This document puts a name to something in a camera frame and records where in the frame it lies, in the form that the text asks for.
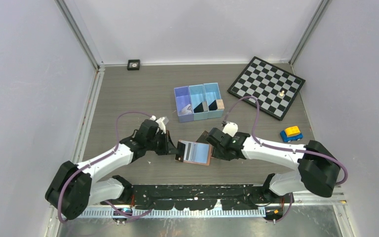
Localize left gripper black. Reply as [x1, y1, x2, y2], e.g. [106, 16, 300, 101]
[146, 130, 178, 156]

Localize black credit card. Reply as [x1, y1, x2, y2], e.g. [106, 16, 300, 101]
[196, 131, 209, 144]

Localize brown leather card holder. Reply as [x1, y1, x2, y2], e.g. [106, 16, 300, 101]
[180, 140, 213, 165]

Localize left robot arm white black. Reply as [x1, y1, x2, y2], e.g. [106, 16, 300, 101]
[45, 117, 177, 220]

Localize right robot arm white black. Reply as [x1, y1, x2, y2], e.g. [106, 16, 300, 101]
[206, 128, 344, 203]

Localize black card right bin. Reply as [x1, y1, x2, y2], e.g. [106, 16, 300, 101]
[175, 141, 186, 162]

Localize black card bin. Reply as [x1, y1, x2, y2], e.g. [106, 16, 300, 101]
[193, 101, 208, 114]
[175, 141, 186, 162]

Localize tan card right bin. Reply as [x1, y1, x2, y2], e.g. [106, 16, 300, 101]
[216, 99, 225, 110]

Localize black card middle bin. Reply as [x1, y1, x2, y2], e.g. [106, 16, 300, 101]
[193, 101, 208, 114]

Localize silver card purple bin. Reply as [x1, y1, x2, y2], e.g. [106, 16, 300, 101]
[179, 104, 193, 116]

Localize purple plastic bin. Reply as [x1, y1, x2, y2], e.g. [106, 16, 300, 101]
[174, 86, 194, 123]

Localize right light blue bin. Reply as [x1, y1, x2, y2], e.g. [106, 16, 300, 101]
[203, 82, 224, 119]

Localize light blue bin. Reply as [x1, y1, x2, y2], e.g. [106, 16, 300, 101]
[203, 82, 224, 119]
[189, 84, 209, 120]

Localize middle light blue bin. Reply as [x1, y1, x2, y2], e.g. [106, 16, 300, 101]
[189, 84, 209, 120]

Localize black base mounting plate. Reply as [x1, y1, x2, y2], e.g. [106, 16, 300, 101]
[99, 184, 295, 212]

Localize blue yellow toy car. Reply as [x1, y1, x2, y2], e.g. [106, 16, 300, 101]
[280, 126, 303, 143]

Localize small black square device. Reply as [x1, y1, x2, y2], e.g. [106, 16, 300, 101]
[127, 59, 141, 71]

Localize black white chessboard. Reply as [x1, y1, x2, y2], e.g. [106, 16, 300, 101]
[227, 56, 305, 120]

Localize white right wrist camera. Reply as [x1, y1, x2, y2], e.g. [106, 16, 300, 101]
[222, 121, 238, 137]

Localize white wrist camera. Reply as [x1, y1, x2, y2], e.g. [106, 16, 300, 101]
[222, 121, 238, 137]
[150, 116, 169, 133]

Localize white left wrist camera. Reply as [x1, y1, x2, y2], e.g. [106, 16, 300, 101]
[150, 116, 169, 133]

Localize aluminium rail frame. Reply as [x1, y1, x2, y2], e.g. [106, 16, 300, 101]
[61, 184, 347, 222]

